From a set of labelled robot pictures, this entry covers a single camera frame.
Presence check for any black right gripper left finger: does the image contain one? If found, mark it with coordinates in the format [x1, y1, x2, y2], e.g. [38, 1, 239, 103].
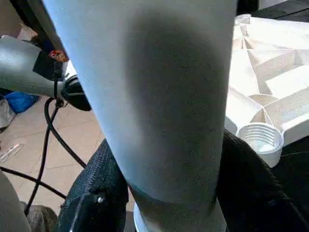
[57, 139, 130, 232]

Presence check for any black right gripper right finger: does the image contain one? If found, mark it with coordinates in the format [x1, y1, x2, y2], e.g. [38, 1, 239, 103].
[216, 130, 309, 232]

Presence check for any white plastic table leg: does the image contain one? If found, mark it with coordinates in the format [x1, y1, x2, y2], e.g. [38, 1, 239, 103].
[42, 0, 238, 232]

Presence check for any white plastic table top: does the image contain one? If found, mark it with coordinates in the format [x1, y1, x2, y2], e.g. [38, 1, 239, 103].
[225, 14, 309, 169]

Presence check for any blue bag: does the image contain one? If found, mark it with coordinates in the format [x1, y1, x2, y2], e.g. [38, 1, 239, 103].
[4, 91, 40, 115]

